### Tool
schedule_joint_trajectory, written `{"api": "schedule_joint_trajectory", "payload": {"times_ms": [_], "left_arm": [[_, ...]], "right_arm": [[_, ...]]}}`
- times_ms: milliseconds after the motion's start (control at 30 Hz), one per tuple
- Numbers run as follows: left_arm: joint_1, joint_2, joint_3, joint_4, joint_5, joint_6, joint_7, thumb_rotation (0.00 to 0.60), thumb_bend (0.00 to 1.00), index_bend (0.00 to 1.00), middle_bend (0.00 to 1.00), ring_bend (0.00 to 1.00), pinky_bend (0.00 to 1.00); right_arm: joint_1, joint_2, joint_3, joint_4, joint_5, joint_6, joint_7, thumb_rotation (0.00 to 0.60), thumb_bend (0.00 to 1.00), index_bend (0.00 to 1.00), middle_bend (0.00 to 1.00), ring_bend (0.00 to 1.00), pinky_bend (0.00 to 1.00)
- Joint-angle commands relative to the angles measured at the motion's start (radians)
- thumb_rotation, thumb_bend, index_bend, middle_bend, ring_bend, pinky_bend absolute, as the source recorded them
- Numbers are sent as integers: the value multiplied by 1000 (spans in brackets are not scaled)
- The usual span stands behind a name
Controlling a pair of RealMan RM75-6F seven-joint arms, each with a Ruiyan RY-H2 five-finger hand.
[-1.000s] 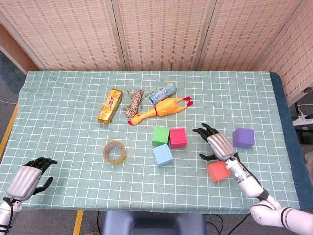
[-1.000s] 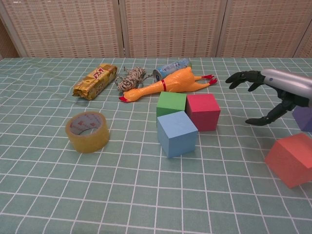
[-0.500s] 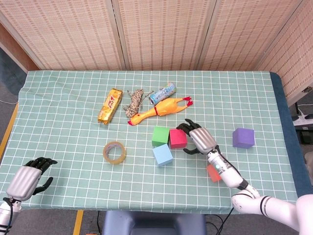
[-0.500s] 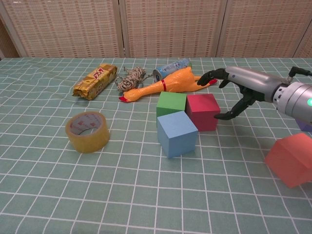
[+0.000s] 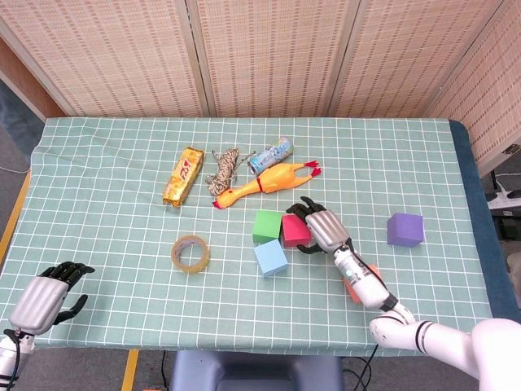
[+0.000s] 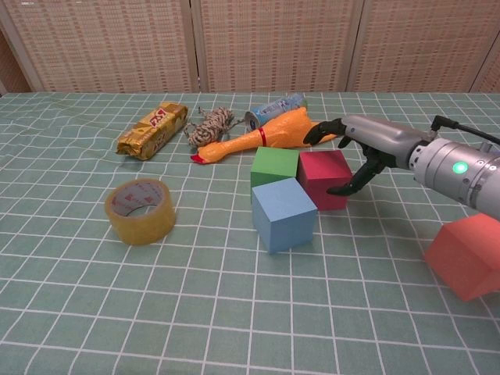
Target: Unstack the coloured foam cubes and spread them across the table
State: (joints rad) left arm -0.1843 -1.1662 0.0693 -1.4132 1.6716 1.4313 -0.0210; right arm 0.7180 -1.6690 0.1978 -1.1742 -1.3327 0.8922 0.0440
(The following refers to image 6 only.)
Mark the light blue foam cube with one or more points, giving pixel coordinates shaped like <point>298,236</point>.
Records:
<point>281,215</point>

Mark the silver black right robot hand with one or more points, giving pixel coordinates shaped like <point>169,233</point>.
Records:
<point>383,142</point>

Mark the clear brownish packing tape roll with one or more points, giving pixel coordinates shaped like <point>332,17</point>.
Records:
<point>136,230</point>

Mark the bamboo folding screen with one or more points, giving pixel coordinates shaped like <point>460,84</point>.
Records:
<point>273,43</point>

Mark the green foam cube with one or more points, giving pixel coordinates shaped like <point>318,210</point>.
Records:
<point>273,162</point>

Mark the gold foil snack package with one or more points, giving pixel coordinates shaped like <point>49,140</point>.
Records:
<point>152,131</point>

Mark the green white checked tablecloth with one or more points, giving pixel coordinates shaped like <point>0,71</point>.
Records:
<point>117,293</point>

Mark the yellow rubber chicken toy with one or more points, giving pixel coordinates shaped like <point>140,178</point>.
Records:
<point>281,131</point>

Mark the orange foam cube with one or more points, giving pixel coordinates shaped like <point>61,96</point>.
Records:
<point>468,258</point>

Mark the pink-red foam cube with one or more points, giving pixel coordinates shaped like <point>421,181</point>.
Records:
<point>324,176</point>

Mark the light blue drink can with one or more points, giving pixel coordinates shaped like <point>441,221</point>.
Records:
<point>273,109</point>

